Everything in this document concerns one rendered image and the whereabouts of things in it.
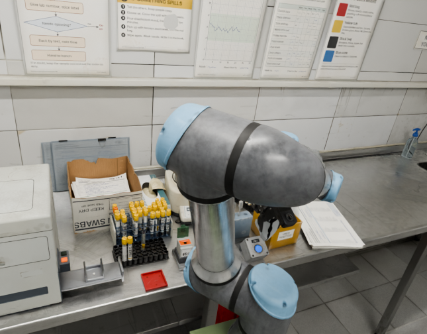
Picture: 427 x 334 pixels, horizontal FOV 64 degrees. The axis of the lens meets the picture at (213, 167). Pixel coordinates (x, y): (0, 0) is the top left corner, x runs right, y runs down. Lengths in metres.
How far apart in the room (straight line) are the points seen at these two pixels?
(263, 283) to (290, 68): 1.18
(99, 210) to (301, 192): 0.89
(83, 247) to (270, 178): 0.90
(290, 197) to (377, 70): 1.71
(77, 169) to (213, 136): 1.07
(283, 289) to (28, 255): 0.61
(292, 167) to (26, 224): 0.65
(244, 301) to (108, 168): 0.90
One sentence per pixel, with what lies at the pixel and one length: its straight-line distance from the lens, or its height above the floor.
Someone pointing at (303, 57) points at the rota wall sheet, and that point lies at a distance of 1.77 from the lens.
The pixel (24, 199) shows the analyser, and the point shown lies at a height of 1.17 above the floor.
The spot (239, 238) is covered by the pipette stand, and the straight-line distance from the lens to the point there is 1.29.
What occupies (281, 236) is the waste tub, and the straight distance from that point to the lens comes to 1.28.
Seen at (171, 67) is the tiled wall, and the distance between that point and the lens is 1.48.
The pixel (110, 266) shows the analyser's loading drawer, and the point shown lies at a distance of 1.11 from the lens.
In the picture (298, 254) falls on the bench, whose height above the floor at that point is 0.87.
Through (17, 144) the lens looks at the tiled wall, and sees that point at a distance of 1.51.
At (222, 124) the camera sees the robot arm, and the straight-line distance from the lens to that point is 0.48.
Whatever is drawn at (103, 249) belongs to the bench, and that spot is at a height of 0.88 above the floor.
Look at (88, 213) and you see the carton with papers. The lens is 1.26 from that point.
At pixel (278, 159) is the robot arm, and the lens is 0.45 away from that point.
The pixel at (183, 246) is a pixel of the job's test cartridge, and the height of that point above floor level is 0.95.
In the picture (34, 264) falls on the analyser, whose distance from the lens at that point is 0.99.
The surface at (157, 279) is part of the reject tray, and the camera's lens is 1.12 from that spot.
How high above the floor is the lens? 1.69
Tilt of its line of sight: 27 degrees down
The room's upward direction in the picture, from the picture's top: 7 degrees clockwise
